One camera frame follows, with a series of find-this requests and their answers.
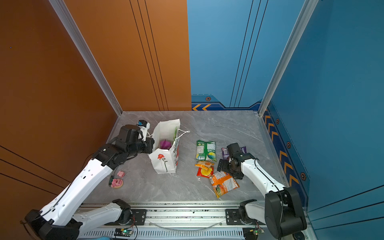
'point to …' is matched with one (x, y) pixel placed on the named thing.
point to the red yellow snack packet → (205, 168)
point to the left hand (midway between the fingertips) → (154, 140)
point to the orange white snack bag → (222, 183)
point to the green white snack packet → (206, 150)
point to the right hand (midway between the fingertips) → (223, 171)
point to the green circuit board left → (123, 232)
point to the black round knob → (299, 236)
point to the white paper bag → (165, 161)
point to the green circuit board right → (251, 233)
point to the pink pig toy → (117, 183)
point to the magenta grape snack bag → (165, 144)
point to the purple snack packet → (225, 154)
